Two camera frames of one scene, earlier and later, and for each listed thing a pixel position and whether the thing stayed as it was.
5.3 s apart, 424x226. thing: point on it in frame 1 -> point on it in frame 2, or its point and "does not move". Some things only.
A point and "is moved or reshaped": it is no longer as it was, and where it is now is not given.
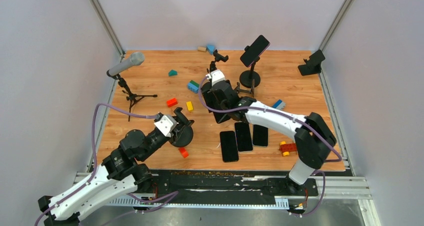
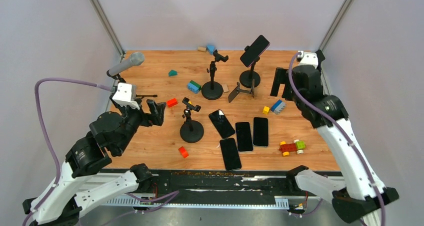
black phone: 229,146 is moved or reshaped
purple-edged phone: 252,54 does not move
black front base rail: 231,184 does not move
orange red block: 183,152 does not move
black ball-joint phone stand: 183,134 -> 191,131
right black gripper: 210,96 -> 282,76
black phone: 243,137 does not move
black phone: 260,136 does not move
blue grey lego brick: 279,104 does not move
